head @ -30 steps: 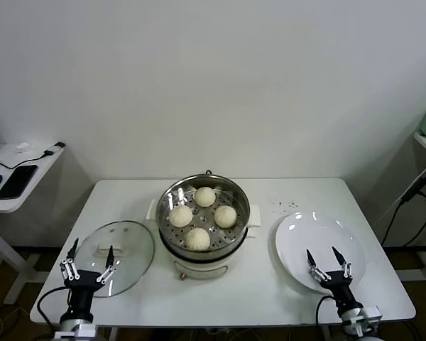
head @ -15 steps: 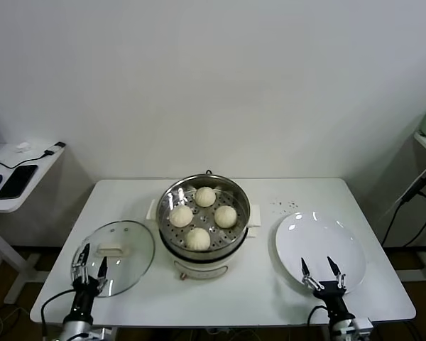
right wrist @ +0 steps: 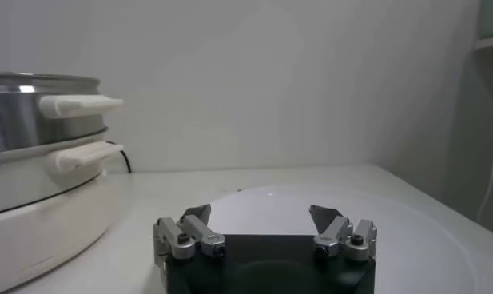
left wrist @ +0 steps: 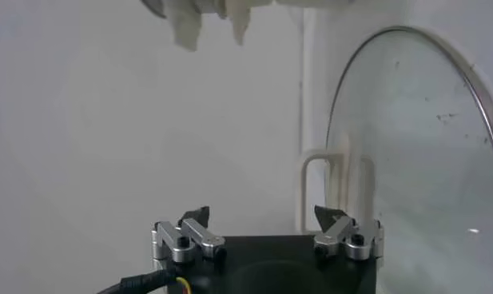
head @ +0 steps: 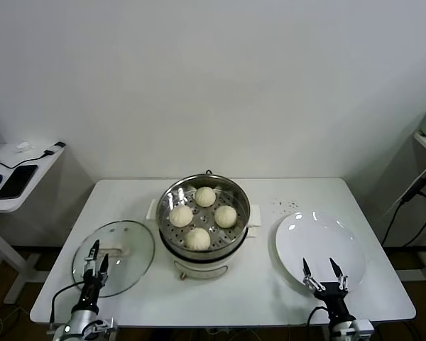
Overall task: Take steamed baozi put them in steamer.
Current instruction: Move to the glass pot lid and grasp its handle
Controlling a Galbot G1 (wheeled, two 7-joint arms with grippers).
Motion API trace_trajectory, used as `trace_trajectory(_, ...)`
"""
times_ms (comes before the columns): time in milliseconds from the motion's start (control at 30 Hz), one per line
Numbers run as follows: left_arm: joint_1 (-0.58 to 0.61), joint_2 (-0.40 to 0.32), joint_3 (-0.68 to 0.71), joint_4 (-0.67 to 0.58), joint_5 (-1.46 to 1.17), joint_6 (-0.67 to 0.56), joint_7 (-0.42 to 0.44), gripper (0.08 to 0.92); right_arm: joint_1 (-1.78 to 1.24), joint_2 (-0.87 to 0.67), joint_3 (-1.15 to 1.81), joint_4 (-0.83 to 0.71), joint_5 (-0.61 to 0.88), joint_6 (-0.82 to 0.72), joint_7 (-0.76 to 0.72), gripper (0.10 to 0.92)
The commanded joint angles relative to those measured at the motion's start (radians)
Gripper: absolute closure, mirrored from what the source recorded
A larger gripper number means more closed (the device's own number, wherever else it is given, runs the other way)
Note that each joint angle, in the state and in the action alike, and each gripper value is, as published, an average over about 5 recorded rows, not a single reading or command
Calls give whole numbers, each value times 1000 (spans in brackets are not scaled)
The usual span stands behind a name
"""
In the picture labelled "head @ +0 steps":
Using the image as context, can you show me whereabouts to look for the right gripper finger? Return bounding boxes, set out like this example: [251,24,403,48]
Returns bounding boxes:
[301,258,324,292]
[329,258,349,293]

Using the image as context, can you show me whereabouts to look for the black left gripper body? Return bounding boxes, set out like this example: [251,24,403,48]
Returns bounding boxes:
[78,269,109,313]

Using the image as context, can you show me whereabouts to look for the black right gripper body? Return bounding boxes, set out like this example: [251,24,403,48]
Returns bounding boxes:
[312,282,352,319]

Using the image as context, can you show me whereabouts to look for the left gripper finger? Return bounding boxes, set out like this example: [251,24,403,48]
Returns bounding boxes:
[84,239,102,273]
[97,252,111,285]

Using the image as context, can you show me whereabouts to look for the round glass pot lid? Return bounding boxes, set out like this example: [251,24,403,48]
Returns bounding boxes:
[70,220,155,298]

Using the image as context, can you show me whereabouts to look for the white steamed baozi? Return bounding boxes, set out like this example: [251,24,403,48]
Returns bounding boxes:
[213,205,239,229]
[184,227,212,251]
[194,186,217,207]
[169,205,194,228]

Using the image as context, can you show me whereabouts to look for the perforated steel steamer basket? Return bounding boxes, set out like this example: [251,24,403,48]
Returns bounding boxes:
[155,173,251,253]

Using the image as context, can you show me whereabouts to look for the white round plate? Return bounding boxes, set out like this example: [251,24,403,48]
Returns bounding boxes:
[274,211,366,295]

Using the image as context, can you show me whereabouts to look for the white electric cooker base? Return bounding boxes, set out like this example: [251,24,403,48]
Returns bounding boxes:
[146,198,262,281]

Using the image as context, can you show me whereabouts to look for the white side table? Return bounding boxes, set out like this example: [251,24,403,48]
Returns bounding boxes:
[0,141,67,305]

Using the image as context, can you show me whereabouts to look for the black smartphone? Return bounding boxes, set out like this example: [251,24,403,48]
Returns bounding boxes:
[0,163,39,200]

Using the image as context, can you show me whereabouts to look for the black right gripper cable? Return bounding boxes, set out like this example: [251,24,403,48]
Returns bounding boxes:
[307,305,329,328]

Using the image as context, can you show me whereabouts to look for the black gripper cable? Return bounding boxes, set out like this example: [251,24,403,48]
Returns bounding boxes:
[307,305,329,328]
[49,282,84,324]

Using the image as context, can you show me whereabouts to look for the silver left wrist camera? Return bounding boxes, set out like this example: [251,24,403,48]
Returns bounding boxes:
[88,315,119,334]

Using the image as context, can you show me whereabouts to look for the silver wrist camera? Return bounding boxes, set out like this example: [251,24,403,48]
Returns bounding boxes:
[353,318,376,337]
[88,315,119,334]

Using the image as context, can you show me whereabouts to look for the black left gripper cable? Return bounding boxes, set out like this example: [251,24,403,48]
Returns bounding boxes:
[49,282,84,324]

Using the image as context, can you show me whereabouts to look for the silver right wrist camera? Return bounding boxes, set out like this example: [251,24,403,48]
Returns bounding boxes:
[353,318,376,337]

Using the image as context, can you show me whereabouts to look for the hanging cable with black adapter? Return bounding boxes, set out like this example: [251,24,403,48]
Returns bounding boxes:
[381,163,426,247]

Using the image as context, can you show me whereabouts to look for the thin black charging cable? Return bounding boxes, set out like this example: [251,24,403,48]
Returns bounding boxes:
[0,151,55,171]

